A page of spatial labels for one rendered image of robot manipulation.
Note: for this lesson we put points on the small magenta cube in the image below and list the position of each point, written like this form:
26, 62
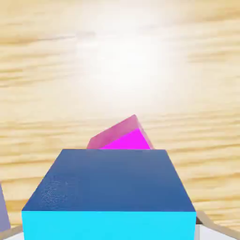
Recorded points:
129, 139

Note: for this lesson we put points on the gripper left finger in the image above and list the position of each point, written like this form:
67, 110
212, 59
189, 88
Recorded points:
13, 235

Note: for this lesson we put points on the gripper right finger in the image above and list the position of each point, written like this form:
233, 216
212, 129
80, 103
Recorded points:
211, 233

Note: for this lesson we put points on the small cyan cube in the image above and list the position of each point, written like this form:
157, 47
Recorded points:
108, 187

